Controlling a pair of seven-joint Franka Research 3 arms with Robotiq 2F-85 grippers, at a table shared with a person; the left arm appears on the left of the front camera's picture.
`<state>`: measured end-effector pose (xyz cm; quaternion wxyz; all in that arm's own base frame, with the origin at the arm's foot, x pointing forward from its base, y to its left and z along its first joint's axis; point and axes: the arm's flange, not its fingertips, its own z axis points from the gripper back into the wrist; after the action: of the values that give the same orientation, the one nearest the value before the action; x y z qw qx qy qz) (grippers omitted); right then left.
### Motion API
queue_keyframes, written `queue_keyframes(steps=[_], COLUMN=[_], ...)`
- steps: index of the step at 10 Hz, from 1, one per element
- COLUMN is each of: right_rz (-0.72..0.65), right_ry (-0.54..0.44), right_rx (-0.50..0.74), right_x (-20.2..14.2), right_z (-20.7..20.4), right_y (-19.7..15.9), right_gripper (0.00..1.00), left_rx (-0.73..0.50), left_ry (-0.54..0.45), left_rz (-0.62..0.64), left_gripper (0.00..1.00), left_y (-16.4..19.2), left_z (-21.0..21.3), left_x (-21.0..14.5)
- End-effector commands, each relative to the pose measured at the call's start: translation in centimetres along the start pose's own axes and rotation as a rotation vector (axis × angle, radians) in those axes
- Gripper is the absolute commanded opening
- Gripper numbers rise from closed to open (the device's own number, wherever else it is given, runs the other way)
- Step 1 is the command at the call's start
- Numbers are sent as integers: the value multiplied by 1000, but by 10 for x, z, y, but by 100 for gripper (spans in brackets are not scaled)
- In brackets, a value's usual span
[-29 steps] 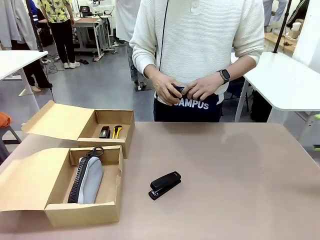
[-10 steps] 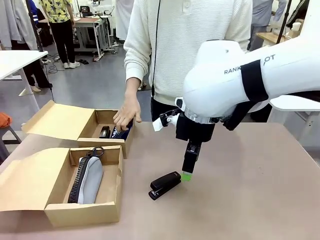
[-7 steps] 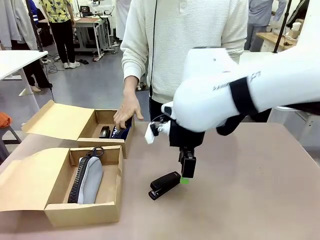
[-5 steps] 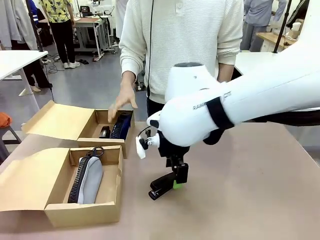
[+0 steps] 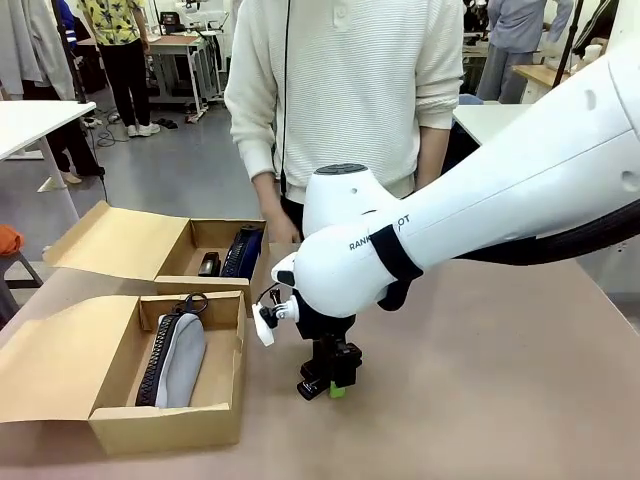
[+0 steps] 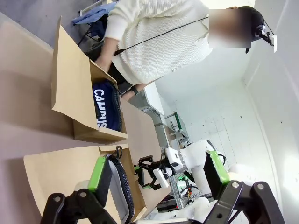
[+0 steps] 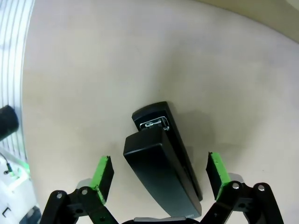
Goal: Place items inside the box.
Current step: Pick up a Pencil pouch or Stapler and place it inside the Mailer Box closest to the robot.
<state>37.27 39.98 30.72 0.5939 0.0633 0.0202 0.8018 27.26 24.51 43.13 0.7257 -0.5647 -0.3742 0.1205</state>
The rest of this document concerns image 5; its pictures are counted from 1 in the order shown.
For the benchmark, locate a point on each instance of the person's right forearm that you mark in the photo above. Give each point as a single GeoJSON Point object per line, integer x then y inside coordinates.
{"type": "Point", "coordinates": [265, 192]}

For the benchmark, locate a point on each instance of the hanging grey garment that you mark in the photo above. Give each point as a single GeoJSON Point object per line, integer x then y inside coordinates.
{"type": "Point", "coordinates": [30, 45]}

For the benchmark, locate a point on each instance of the person in yellow patterned shirt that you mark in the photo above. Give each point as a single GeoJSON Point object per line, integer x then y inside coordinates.
{"type": "Point", "coordinates": [122, 50]}

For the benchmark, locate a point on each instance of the orange cloth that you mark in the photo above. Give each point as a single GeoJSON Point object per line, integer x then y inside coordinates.
{"type": "Point", "coordinates": [10, 240]}

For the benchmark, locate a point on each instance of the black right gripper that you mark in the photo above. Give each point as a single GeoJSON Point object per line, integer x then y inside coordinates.
{"type": "Point", "coordinates": [320, 325]}

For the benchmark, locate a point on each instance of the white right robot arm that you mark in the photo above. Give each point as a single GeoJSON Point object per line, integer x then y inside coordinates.
{"type": "Point", "coordinates": [500, 200]}

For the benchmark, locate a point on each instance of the person's left forearm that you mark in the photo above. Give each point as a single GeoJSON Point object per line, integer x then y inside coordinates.
{"type": "Point", "coordinates": [432, 155]}

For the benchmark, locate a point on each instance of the grey stool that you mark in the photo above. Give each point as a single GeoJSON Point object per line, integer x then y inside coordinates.
{"type": "Point", "coordinates": [20, 270]}

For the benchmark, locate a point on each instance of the person's right hand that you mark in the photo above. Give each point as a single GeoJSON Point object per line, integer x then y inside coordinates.
{"type": "Point", "coordinates": [282, 225]}

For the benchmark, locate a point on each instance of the wooden work table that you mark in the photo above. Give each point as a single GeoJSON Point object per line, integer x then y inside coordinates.
{"type": "Point", "coordinates": [537, 80]}

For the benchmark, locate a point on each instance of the person torso in white sweater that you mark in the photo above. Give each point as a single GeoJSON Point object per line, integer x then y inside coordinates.
{"type": "Point", "coordinates": [350, 100]}

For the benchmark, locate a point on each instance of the white table top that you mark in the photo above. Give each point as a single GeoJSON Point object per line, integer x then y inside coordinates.
{"type": "Point", "coordinates": [490, 122]}

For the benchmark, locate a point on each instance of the white table with white legs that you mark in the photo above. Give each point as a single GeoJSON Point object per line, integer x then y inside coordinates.
{"type": "Point", "coordinates": [35, 125]}

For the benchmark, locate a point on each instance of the grey zippered pencil pouch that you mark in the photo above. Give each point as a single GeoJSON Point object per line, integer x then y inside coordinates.
{"type": "Point", "coordinates": [182, 360]}

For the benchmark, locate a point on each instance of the black shoes on floor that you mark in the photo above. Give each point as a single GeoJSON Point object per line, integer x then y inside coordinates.
{"type": "Point", "coordinates": [166, 123]}

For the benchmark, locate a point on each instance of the metal frame work table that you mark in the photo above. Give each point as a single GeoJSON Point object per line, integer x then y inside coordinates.
{"type": "Point", "coordinates": [185, 50]}

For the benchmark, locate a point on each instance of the black stapler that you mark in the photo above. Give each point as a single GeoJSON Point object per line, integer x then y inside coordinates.
{"type": "Point", "coordinates": [311, 387]}
{"type": "Point", "coordinates": [207, 265]}

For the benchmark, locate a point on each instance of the person in grey-blue clothes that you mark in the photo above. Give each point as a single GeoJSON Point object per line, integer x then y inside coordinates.
{"type": "Point", "coordinates": [515, 45]}

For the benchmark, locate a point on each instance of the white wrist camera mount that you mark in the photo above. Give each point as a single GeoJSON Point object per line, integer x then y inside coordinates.
{"type": "Point", "coordinates": [265, 320]}

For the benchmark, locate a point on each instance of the open brown cardboard box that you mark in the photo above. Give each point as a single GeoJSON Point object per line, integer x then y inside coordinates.
{"type": "Point", "coordinates": [165, 430]}
{"type": "Point", "coordinates": [115, 240]}

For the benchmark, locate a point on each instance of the navy zippered pencil pouch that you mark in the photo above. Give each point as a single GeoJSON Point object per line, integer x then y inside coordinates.
{"type": "Point", "coordinates": [247, 255]}

